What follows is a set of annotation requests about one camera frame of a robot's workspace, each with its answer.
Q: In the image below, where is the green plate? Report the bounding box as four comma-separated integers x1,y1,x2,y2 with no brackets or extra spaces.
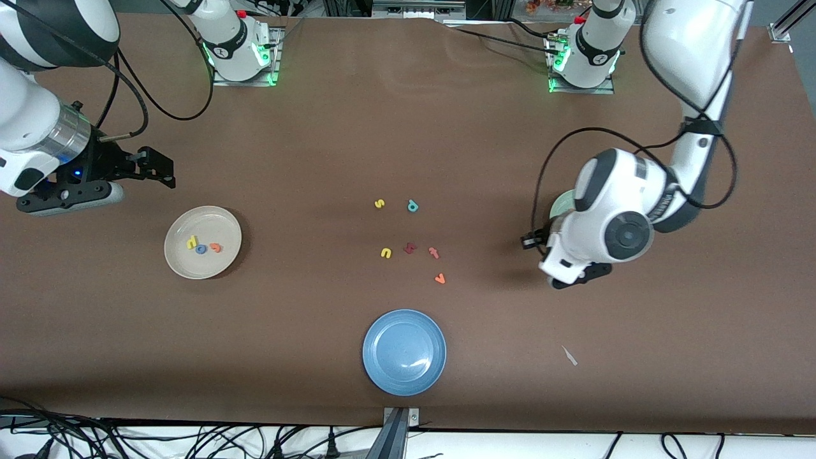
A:
550,190,578,221

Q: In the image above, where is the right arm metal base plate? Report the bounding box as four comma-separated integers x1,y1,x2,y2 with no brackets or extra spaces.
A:
212,25,282,87

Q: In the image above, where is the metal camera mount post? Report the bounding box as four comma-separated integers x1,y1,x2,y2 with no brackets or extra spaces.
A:
365,407,421,459

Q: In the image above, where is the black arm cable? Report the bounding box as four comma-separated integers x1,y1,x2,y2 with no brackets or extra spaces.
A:
531,0,740,237
0,0,215,141

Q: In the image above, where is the aluminium frame profile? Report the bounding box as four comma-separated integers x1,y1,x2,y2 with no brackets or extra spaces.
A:
768,0,816,44

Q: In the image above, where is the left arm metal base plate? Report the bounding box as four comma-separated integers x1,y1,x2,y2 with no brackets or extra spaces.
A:
545,35,616,95

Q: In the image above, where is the beige brown plate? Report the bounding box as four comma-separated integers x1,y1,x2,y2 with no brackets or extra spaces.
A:
164,205,243,280

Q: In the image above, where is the orange background object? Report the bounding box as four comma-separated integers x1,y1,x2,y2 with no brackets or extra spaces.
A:
524,0,578,15

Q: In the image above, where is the black base cable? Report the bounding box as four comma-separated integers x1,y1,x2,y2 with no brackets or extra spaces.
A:
446,18,562,58

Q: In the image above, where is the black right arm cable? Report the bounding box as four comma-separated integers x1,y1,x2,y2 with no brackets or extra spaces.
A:
0,0,215,141

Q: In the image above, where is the brown table cover sheet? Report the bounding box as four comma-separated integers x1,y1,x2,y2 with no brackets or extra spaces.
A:
0,11,816,435

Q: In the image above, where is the grey metal box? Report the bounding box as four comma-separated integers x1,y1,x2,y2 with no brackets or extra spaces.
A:
372,0,467,20

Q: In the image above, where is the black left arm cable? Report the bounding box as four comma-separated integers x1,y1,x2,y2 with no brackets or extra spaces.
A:
531,0,740,237

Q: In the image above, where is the blue plate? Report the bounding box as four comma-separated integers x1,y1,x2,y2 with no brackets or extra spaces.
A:
362,309,448,397

